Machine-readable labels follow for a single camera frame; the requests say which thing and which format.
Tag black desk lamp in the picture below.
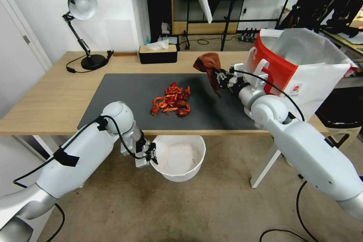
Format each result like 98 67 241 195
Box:
62 0 107 70

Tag white red takeout bag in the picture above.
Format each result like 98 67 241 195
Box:
244 28 359 119

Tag dark grey table mat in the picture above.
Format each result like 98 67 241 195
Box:
77 73 260 131

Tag white table leg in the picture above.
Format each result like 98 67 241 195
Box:
250 136 283 188
32 135 58 158

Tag black stool beige legs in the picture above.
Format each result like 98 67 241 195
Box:
314 87 363 152

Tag black power strip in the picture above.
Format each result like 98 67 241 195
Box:
239 28 260 43

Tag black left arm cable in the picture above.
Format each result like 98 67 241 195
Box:
12 115 151 242

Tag brown towel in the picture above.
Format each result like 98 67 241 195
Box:
193 52 225 99

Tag black metal frame stand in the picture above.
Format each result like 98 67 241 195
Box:
186 0 302 52

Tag white tissue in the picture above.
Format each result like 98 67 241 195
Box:
146 39 170 51

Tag red shrimp pile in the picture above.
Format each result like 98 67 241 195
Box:
150 82 191 118

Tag black lamp cable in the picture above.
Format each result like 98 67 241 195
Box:
65 54 86 73

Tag white round plastic container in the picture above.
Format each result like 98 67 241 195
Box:
149 135 206 182

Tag black tissue box wooden lid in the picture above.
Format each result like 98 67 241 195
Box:
138 45 178 64

